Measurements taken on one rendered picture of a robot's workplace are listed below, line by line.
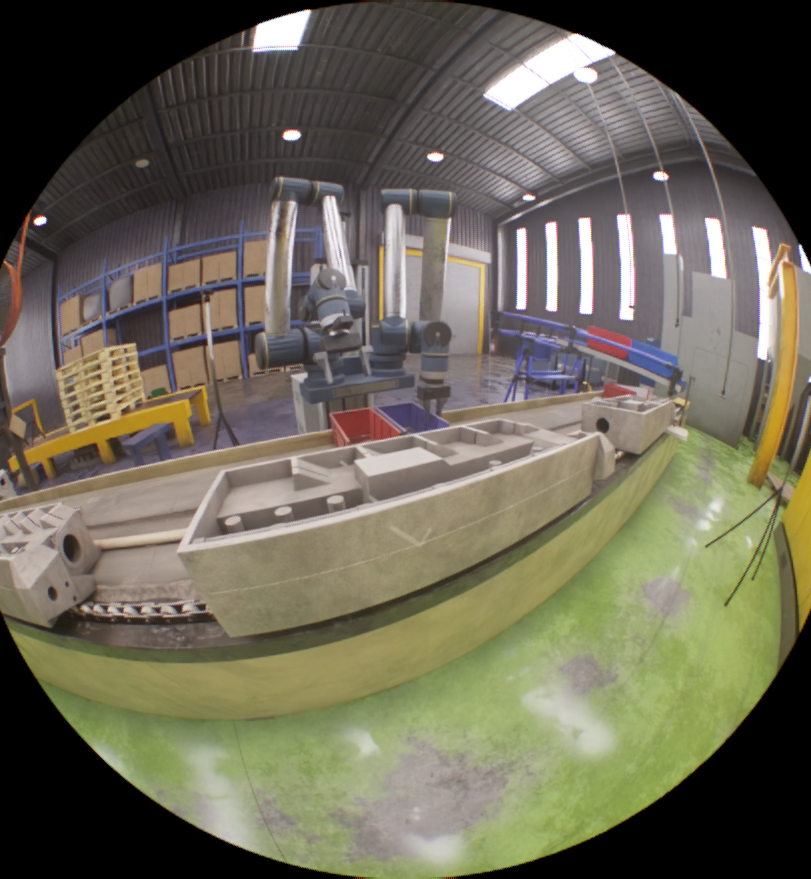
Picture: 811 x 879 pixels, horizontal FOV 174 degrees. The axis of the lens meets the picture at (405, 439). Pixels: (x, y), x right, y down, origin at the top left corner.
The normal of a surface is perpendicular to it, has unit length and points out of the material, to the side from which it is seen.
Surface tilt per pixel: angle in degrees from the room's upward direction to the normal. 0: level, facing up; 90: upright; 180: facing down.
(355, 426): 88
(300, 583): 80
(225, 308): 90
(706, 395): 90
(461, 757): 0
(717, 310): 90
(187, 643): 0
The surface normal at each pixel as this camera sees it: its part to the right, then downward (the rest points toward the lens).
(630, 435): -0.90, 0.18
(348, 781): 0.00, -0.91
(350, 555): 0.43, 0.21
